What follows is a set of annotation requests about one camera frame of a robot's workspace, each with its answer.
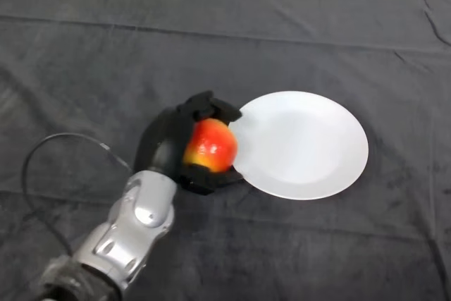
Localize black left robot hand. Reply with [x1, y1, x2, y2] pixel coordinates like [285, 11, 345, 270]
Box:
[135, 90, 245, 196]

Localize red yellow apple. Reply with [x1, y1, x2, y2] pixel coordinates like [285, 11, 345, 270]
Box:
[182, 118, 238, 174]

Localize white round plate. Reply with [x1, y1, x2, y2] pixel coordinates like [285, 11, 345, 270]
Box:
[228, 90, 370, 201]

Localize black table cloth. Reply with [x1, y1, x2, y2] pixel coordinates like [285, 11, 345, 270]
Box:
[0, 0, 451, 301]

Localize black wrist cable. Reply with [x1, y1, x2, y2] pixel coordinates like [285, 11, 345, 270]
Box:
[21, 133, 135, 259]

